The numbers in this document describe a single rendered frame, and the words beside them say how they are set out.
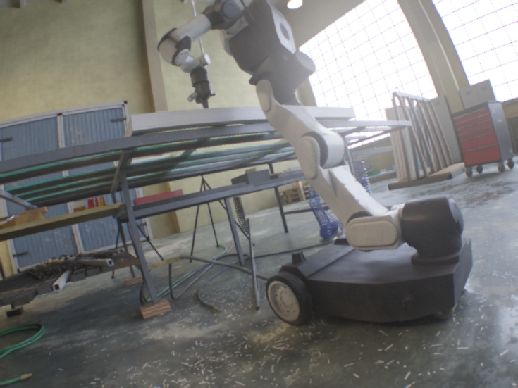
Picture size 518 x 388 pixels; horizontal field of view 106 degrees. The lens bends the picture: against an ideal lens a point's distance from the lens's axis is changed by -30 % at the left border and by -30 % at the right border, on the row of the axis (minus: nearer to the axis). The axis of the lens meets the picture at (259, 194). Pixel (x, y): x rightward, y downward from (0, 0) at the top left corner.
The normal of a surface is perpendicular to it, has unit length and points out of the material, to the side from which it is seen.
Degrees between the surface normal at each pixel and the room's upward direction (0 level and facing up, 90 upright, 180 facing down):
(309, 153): 90
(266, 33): 85
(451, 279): 90
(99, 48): 90
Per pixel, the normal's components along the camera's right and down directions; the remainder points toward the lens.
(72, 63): 0.54, -0.14
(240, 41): -0.45, 0.22
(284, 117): -0.46, 0.44
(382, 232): -0.77, 0.18
